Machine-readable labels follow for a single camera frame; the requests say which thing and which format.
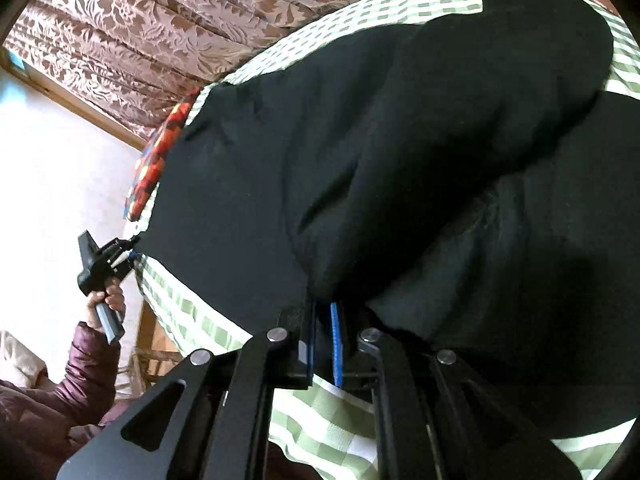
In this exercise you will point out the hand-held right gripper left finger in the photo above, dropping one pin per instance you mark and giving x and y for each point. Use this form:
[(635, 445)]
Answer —
[(306, 360)]

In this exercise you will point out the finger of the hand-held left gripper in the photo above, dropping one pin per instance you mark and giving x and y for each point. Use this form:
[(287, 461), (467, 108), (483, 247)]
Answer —
[(122, 255)]

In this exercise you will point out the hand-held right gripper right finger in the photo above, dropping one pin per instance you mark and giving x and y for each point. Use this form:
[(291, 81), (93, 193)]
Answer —
[(337, 350)]

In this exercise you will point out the black pants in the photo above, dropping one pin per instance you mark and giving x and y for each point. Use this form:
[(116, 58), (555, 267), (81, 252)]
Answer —
[(350, 160)]

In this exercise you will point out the person's left forearm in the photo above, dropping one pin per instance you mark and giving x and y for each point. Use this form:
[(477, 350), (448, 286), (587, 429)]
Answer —
[(87, 365)]

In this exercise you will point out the person's left hand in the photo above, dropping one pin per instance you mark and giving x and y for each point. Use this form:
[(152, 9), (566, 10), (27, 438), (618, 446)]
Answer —
[(116, 300)]

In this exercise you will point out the green checked bedsheet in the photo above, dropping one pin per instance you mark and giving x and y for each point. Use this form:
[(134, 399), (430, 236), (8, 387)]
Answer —
[(320, 425)]

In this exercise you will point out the colourful patterned cloth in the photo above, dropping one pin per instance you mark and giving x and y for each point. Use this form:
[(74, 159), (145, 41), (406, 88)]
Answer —
[(155, 160)]

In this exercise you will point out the beige cloth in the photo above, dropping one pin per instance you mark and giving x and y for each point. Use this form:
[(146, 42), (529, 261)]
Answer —
[(20, 360)]

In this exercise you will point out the person's maroon jacket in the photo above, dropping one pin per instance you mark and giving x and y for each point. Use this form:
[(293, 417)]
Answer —
[(40, 435)]

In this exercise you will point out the brown floral curtain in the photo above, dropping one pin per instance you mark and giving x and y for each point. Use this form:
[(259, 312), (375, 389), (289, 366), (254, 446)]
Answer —
[(165, 25)]

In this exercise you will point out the wooden bed frame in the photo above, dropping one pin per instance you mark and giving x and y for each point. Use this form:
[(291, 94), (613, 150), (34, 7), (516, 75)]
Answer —
[(152, 335)]

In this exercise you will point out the wooden window frame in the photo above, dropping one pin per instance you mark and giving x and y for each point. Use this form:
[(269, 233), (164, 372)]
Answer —
[(75, 106)]

